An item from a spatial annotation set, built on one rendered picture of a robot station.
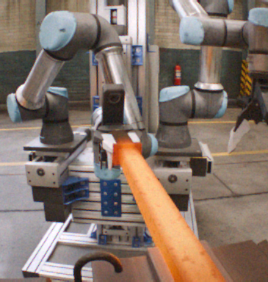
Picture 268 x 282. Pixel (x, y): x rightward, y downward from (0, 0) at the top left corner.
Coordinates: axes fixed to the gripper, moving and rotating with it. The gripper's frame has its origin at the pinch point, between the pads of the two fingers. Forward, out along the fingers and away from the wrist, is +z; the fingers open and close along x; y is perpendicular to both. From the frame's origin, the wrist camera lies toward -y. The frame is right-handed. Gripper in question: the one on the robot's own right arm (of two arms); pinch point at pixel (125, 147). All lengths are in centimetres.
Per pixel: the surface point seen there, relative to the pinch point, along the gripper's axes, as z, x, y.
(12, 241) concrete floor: -123, 57, 102
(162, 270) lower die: 30.9, 2.3, 0.4
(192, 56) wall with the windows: -668, -285, -21
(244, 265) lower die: 31.2, -5.0, 1.4
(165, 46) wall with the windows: -671, -215, -44
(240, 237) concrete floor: -100, -98, 101
